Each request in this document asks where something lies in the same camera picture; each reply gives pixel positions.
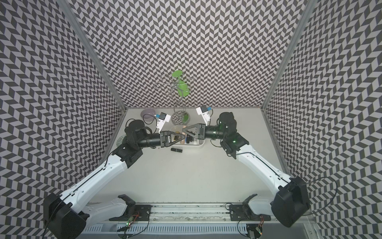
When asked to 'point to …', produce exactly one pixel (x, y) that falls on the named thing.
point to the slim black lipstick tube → (176, 150)
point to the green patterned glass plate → (119, 141)
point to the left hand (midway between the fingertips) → (183, 140)
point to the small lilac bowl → (148, 114)
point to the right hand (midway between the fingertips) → (184, 134)
